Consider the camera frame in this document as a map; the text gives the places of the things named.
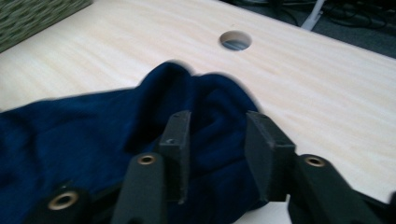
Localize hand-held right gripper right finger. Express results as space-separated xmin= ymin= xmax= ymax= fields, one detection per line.
xmin=244 ymin=111 xmax=384 ymax=224

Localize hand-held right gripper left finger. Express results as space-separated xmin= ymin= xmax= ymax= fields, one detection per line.
xmin=110 ymin=110 xmax=191 ymax=224

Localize dark blue printed shirt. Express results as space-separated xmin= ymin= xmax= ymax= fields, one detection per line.
xmin=0 ymin=60 xmax=269 ymax=224

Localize green woven basket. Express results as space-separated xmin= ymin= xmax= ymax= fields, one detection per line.
xmin=0 ymin=0 xmax=92 ymax=54

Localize bundle of floor cables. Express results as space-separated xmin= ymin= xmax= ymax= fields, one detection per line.
xmin=223 ymin=0 xmax=396 ymax=32

